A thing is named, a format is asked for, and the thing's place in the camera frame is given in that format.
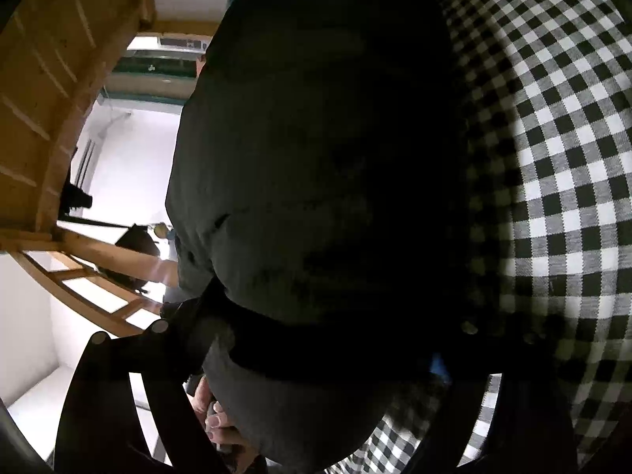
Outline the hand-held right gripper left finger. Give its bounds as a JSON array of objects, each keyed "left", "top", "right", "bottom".
[{"left": 53, "top": 320, "right": 211, "bottom": 474}]

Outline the black bag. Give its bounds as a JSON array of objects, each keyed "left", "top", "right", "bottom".
[{"left": 98, "top": 224, "right": 165, "bottom": 294}]

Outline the black white checkered cloth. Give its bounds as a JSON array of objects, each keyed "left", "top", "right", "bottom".
[{"left": 323, "top": 0, "right": 632, "bottom": 474}]

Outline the green framed window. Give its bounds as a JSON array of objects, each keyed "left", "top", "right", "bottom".
[{"left": 100, "top": 34, "right": 214, "bottom": 107}]

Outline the black garment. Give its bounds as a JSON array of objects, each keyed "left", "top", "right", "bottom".
[{"left": 164, "top": 0, "right": 472, "bottom": 473}]

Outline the wooden bed frame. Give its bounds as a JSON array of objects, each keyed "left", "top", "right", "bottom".
[{"left": 0, "top": 0, "right": 220, "bottom": 339}]

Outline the small black object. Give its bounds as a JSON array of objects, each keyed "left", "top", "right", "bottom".
[{"left": 59, "top": 180, "right": 94, "bottom": 211}]

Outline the person's left hand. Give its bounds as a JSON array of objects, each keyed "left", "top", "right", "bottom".
[{"left": 190, "top": 374, "right": 255, "bottom": 474}]

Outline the person's left forearm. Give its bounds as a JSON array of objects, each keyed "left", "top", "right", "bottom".
[{"left": 162, "top": 226, "right": 184, "bottom": 307}]

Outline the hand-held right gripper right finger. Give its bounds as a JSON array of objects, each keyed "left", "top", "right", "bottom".
[{"left": 419, "top": 320, "right": 582, "bottom": 474}]

